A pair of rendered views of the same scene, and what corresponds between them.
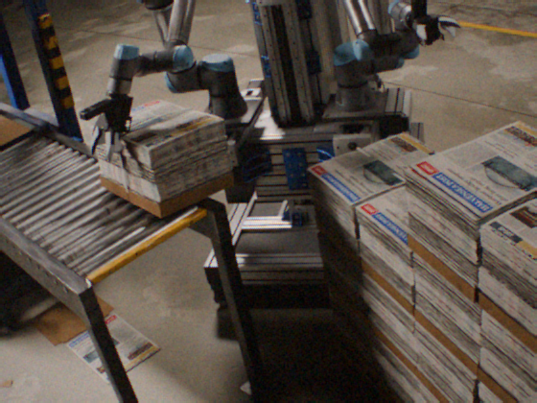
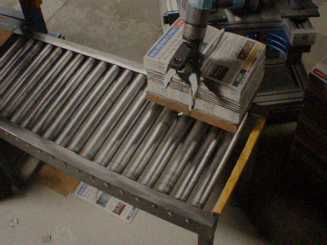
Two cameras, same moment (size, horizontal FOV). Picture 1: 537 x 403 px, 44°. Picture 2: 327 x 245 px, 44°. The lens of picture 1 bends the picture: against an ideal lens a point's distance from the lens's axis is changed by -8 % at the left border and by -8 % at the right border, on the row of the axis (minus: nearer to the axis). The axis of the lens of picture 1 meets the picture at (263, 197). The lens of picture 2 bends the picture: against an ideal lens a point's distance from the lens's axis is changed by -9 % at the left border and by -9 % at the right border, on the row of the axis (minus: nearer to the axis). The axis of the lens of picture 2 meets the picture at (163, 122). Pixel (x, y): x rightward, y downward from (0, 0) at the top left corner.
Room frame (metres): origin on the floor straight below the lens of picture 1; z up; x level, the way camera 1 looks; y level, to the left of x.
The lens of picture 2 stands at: (1.11, 0.84, 2.15)
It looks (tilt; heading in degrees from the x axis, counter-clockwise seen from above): 54 degrees down; 341
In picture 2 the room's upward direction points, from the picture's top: 7 degrees counter-clockwise
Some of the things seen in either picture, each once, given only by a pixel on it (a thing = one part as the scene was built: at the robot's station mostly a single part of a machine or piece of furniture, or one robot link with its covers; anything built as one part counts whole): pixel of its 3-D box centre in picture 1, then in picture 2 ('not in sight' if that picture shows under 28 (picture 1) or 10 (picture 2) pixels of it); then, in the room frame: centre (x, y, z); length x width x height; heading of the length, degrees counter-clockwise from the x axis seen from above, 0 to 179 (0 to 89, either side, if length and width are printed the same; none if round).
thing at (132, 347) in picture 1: (111, 346); (113, 188); (2.31, 0.76, 0.00); 0.37 x 0.28 x 0.01; 37
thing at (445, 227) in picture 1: (500, 207); not in sight; (1.36, -0.55, 0.95); 0.38 x 0.29 x 0.23; 108
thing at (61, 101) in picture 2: (40, 185); (64, 96); (2.39, 0.82, 0.77); 0.47 x 0.05 x 0.05; 127
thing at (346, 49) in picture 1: (351, 61); not in sight; (2.42, -0.41, 0.98); 0.13 x 0.12 x 0.14; 97
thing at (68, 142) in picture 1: (111, 172); (122, 70); (2.43, 0.54, 0.74); 1.34 x 0.05 x 0.12; 37
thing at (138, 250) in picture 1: (148, 245); (241, 164); (1.75, 0.35, 0.81); 0.43 x 0.03 x 0.02; 127
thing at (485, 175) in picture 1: (503, 163); not in sight; (1.37, -0.56, 1.06); 0.37 x 0.29 x 0.01; 108
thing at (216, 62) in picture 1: (218, 72); not in sight; (2.58, 0.07, 0.98); 0.13 x 0.12 x 0.14; 75
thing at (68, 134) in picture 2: (55, 194); (88, 105); (2.28, 0.74, 0.77); 0.47 x 0.05 x 0.05; 127
